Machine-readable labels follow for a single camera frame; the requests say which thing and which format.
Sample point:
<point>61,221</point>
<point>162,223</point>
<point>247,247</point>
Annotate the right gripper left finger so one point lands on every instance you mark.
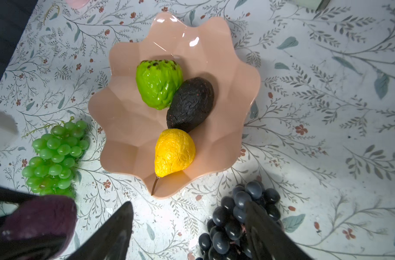
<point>111,241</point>

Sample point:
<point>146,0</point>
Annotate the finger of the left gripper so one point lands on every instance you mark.
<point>38,248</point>
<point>15,197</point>

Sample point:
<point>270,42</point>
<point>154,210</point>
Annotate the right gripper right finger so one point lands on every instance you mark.
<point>267,241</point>

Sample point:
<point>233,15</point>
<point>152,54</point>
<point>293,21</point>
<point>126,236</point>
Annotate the purple round fruit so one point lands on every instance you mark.
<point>43,215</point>

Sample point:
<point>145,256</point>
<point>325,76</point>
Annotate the dark purple grape bunch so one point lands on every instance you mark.
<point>226,236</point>

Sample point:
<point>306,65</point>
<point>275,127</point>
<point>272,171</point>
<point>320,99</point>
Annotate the green grape bunch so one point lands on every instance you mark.
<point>52,170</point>

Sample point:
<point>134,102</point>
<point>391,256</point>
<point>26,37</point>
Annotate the yellow pear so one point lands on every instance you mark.
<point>175,151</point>

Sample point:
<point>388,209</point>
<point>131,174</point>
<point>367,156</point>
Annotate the dark brown avocado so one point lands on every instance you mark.
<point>191,104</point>

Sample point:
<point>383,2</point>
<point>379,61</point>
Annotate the bright green custard apple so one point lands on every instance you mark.
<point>158,81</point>

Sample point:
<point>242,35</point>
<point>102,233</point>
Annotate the pink scalloped fruit bowl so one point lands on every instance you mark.
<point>132,128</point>

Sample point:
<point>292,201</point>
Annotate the pink pencil cup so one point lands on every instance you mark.
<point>77,4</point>

